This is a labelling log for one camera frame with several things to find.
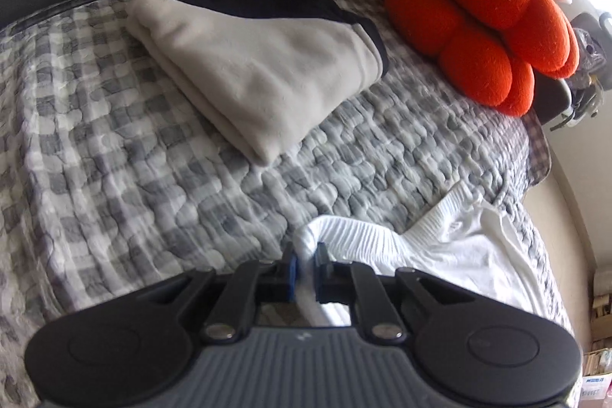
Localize grey checked quilt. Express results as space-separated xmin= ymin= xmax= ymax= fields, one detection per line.
xmin=0 ymin=0 xmax=575 ymax=408

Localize beige garment with navy trim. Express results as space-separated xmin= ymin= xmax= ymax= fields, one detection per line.
xmin=125 ymin=0 xmax=389 ymax=167

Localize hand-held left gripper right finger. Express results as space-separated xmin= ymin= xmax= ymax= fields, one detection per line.
xmin=313 ymin=243 xmax=460 ymax=344

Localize white shorts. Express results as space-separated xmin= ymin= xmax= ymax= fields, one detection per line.
xmin=293 ymin=181 xmax=558 ymax=327

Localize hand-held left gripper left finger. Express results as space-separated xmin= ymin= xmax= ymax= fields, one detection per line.
xmin=136 ymin=243 xmax=299 ymax=344

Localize stacked boxes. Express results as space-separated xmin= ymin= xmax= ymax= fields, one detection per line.
xmin=581 ymin=265 xmax=612 ymax=408

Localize grey patterned bag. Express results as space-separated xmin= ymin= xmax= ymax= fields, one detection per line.
xmin=571 ymin=28 xmax=608 ymax=88

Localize white office chair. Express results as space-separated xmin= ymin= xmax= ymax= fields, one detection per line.
xmin=550 ymin=11 xmax=612 ymax=132

